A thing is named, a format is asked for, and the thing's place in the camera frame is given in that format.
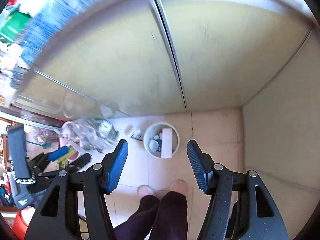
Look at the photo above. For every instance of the white plastic trash bucket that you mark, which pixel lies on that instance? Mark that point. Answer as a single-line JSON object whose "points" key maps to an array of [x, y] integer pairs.
{"points": [[156, 129]]}

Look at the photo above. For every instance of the white foam tray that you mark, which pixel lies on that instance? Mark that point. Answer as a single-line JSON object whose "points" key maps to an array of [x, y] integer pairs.
{"points": [[155, 144]]}

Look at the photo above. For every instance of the patterned blue patchwork cloth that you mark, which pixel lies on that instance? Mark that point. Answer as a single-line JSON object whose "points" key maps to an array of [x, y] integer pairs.
{"points": [[51, 19]]}

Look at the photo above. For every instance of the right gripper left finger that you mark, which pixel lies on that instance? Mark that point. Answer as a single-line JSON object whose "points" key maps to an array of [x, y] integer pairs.
{"points": [[113, 164]]}

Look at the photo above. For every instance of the green metal box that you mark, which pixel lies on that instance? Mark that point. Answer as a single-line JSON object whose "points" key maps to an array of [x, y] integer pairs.
{"points": [[14, 26]]}

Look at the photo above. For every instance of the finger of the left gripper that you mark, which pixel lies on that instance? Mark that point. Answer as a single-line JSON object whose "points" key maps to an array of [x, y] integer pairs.
{"points": [[53, 156], [79, 163]]}

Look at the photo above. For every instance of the person dark trouser legs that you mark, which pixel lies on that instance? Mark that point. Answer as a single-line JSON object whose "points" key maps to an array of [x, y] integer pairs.
{"points": [[164, 218]]}

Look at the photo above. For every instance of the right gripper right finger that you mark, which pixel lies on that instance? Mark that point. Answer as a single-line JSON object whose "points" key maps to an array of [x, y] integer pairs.
{"points": [[203, 168]]}

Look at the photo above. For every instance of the person left hand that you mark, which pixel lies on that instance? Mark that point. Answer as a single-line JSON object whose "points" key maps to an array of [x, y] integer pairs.
{"points": [[27, 214]]}

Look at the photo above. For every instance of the clear plastic bag pile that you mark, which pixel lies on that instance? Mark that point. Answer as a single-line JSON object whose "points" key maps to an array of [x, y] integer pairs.
{"points": [[90, 134]]}

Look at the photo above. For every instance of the long white box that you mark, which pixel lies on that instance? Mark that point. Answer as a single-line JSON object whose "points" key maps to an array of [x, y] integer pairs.
{"points": [[166, 149]]}

